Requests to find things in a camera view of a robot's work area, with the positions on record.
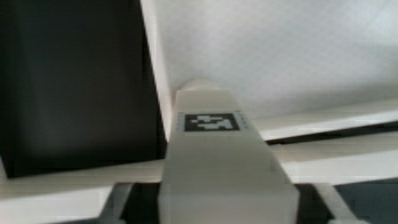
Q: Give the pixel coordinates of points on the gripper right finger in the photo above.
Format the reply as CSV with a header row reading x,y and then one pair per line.
x,y
337,205

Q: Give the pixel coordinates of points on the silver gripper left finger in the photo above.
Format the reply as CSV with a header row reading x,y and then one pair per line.
x,y
111,214

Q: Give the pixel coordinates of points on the white desk leg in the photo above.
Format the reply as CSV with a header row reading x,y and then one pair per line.
x,y
225,184

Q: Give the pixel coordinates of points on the white desk top tray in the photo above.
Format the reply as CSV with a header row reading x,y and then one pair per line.
x,y
300,53

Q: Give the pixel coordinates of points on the white front fence bar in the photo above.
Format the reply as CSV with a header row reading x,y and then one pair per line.
x,y
63,197

